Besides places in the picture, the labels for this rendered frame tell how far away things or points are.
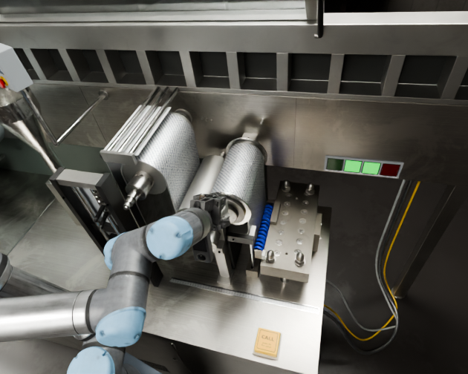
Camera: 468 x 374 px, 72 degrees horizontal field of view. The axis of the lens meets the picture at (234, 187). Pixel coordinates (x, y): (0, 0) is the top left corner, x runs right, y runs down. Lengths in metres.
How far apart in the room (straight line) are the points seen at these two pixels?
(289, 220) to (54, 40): 1.02
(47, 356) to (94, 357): 1.48
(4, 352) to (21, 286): 1.74
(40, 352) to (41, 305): 1.83
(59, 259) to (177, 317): 0.59
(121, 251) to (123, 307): 0.12
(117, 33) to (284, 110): 0.58
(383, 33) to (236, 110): 0.48
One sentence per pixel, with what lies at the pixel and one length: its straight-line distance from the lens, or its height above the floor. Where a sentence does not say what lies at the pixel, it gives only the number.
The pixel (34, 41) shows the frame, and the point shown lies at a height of 1.60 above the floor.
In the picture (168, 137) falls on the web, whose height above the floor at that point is 1.40.
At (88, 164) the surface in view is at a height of 1.02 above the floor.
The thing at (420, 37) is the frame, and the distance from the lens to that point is 1.00.
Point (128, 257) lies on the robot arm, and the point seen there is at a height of 1.48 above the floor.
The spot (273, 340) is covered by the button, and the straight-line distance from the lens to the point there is 1.12.
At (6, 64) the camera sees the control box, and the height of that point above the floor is 1.68.
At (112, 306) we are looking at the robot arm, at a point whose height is 1.48.
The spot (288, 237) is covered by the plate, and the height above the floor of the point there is 1.03.
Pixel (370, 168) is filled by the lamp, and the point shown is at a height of 1.19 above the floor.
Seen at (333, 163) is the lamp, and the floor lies 1.19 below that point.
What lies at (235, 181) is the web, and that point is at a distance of 0.96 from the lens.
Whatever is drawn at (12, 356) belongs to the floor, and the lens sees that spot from 2.60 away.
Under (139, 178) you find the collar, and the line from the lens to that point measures 0.97.
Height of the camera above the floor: 1.99
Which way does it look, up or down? 46 degrees down
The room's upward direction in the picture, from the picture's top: 8 degrees counter-clockwise
